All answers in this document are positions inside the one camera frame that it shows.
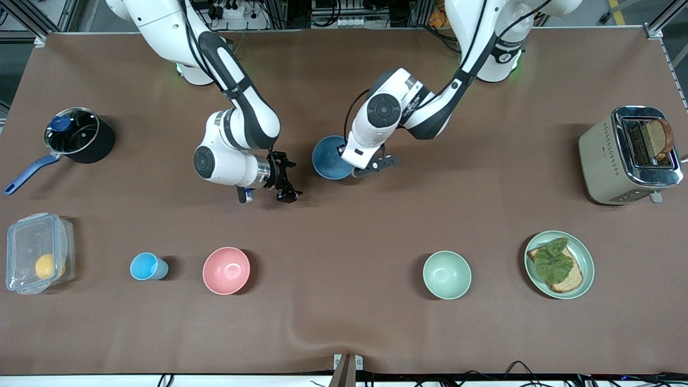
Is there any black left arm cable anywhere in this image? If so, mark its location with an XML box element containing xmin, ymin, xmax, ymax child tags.
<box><xmin>344</xmin><ymin>89</ymin><xmax>372</xmax><ymax>147</ymax></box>

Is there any brown table mat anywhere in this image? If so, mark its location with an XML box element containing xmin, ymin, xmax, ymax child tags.
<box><xmin>0</xmin><ymin>27</ymin><xmax>688</xmax><ymax>375</ymax></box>

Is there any pink bowl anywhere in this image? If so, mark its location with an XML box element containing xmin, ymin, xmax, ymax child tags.
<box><xmin>203</xmin><ymin>247</ymin><xmax>251</xmax><ymax>295</ymax></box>

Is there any black pot with blue handle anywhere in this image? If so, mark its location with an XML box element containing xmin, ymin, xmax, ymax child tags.
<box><xmin>4</xmin><ymin>107</ymin><xmax>116</xmax><ymax>195</ymax></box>

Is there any blue bowl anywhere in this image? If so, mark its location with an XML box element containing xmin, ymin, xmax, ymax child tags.
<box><xmin>312</xmin><ymin>135</ymin><xmax>355</xmax><ymax>181</ymax></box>

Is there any glass lid with blue knob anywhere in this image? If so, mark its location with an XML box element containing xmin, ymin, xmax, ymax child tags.
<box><xmin>44</xmin><ymin>107</ymin><xmax>101</xmax><ymax>155</ymax></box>

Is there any pale green plate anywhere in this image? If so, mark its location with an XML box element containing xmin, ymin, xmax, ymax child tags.
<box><xmin>525</xmin><ymin>231</ymin><xmax>595</xmax><ymax>299</ymax></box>

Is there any white power strip with plugs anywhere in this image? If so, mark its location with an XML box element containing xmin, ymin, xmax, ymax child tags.
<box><xmin>207</xmin><ymin>0</ymin><xmax>247</xmax><ymax>20</ymax></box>

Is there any grey metal camera bracket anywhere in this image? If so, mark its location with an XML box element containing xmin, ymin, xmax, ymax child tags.
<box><xmin>329</xmin><ymin>353</ymin><xmax>364</xmax><ymax>387</ymax></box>

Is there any clear plastic lidded container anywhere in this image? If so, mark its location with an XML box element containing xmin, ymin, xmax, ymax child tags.
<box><xmin>6</xmin><ymin>213</ymin><xmax>75</xmax><ymax>295</ymax></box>

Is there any brown bread slice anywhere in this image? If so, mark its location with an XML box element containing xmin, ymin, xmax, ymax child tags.
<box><xmin>527</xmin><ymin>245</ymin><xmax>584</xmax><ymax>293</ymax></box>

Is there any yellow lemon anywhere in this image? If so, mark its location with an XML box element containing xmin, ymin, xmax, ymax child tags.
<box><xmin>35</xmin><ymin>254</ymin><xmax>66</xmax><ymax>280</ymax></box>

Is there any pale green bowl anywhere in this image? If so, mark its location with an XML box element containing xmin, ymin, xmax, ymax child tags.
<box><xmin>422</xmin><ymin>250</ymin><xmax>472</xmax><ymax>300</ymax></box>

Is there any light blue cup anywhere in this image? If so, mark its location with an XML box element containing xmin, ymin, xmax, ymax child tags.
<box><xmin>130</xmin><ymin>252</ymin><xmax>169</xmax><ymax>281</ymax></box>

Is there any beige and chrome toaster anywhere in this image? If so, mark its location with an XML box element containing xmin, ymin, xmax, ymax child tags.
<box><xmin>579</xmin><ymin>105</ymin><xmax>684</xmax><ymax>205</ymax></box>

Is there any brown toast slice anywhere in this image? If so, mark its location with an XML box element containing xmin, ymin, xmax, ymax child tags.
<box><xmin>644</xmin><ymin>118</ymin><xmax>675</xmax><ymax>161</ymax></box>

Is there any green lettuce leaf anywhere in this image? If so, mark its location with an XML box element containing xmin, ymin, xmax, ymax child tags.
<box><xmin>533</xmin><ymin>238</ymin><xmax>575</xmax><ymax>284</ymax></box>

